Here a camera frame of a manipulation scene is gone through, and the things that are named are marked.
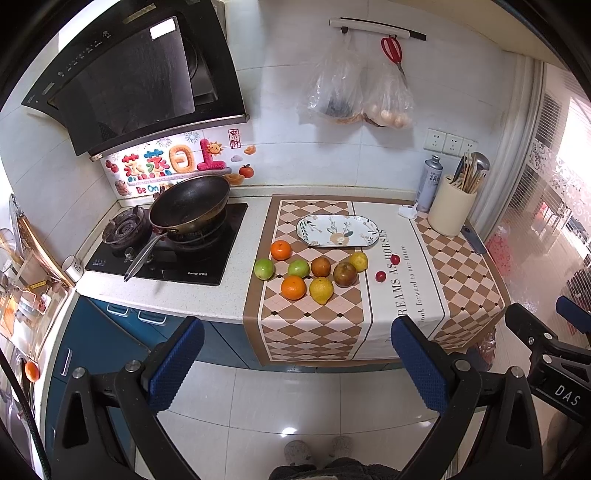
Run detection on yellow lemon back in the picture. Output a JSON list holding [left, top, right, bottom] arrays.
[[349, 251, 369, 272]]

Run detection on yellow lemon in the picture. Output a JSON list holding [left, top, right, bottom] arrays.
[[308, 277, 334, 305], [349, 251, 369, 272]]

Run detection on brown red apple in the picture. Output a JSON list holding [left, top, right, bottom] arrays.
[[332, 261, 358, 288]]

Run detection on yellow lemon front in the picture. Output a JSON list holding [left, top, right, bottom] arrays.
[[308, 277, 334, 305]]

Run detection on green apple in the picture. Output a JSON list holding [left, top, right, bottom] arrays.
[[253, 258, 274, 281], [287, 259, 310, 279]]

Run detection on dark orange fruit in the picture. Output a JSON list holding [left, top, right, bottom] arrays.
[[311, 256, 332, 278]]

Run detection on orange front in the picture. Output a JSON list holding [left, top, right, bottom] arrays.
[[280, 275, 307, 301]]

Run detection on orange tangerine back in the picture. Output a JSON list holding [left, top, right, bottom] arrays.
[[270, 240, 293, 261]]

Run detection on cream utensil holder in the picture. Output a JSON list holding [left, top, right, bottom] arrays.
[[427, 176, 477, 237]]

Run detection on utensils in holder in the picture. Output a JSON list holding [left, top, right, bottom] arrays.
[[451, 152, 491, 194]]

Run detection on white small object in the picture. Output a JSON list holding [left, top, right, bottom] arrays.
[[398, 204, 418, 220]]

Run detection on silver spray can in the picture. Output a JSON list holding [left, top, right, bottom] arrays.
[[416, 155, 443, 212]]

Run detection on black gas stove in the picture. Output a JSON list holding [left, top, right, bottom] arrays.
[[85, 203, 247, 286]]

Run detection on checkered brown table runner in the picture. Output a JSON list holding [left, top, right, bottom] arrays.
[[242, 196, 509, 367]]

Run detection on black wok pan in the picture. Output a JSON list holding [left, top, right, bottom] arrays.
[[123, 175, 230, 282]]

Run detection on deer pattern oval plate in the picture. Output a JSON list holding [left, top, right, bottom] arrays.
[[297, 215, 380, 249]]

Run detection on plastic bag with eggs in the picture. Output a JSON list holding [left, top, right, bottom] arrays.
[[363, 62, 415, 130]]

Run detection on red scissors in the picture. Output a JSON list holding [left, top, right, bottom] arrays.
[[381, 36, 408, 85]]

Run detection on plastic bag with dark contents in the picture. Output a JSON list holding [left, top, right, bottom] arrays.
[[297, 33, 365, 125]]

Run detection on black range hood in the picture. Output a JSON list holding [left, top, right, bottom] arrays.
[[22, 1, 249, 156]]

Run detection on white wall sockets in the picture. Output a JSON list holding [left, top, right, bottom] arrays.
[[424, 128, 478, 157]]

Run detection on colourful wall sticker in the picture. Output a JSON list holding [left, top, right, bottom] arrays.
[[100, 125, 257, 199]]

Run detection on wall hook rail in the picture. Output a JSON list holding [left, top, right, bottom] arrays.
[[329, 17, 427, 41]]

